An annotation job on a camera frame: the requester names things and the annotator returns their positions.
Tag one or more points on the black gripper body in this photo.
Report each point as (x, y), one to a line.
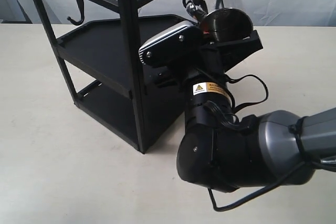
(214, 59)

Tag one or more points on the shiny stainless steel mug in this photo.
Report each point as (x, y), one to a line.
(229, 20)

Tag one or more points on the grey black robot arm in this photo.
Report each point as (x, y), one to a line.
(219, 150)

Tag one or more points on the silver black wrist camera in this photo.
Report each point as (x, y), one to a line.
(170, 44)

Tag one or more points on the black metal shelf rack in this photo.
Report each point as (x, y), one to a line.
(100, 65)

